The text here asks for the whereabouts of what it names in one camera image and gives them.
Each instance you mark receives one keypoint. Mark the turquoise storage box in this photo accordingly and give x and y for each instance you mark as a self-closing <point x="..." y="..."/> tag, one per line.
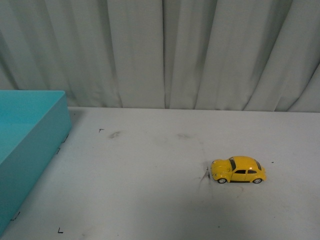
<point x="33" y="124"/>

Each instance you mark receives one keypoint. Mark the yellow beetle toy car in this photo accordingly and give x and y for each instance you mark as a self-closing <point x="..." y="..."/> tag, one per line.
<point x="238" y="169"/>

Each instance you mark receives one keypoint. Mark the pale grey-green curtain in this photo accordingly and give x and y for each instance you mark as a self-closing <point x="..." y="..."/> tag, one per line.
<point x="240" y="55"/>

